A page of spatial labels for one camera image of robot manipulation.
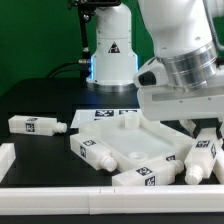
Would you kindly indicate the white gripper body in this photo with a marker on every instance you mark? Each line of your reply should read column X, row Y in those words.
column 160, row 102

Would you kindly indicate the white desk top tray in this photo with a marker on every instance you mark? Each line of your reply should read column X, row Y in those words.
column 134, row 140

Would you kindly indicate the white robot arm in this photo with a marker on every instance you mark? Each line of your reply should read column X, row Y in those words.
column 184, row 79

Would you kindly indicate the white marker sheet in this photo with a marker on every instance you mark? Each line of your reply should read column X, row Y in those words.
column 83, row 116

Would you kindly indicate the white obstacle wall bar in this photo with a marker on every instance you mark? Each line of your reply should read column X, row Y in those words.
column 111, row 200

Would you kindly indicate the black camera pole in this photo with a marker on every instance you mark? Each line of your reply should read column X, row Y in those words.
column 86, row 10

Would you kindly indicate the white left wall block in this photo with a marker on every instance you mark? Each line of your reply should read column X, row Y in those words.
column 7, row 157

